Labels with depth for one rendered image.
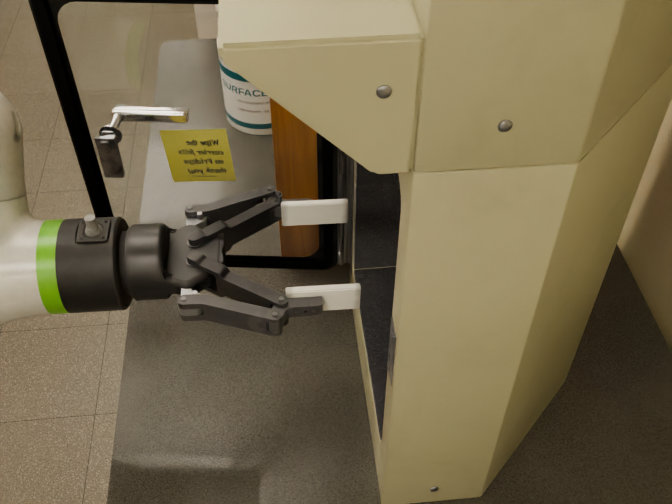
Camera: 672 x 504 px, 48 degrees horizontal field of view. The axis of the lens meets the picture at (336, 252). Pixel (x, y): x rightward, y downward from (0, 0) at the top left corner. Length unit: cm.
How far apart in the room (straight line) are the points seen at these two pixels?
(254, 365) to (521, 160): 56
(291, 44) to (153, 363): 63
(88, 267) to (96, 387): 146
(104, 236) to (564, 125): 43
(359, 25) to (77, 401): 182
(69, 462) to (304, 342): 118
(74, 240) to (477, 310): 37
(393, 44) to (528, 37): 8
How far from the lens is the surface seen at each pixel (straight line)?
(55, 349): 230
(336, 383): 95
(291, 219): 80
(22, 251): 75
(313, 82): 44
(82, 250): 74
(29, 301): 76
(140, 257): 73
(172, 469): 91
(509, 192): 53
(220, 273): 72
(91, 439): 210
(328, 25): 45
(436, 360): 65
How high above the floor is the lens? 173
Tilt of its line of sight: 46 degrees down
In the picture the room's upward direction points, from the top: straight up
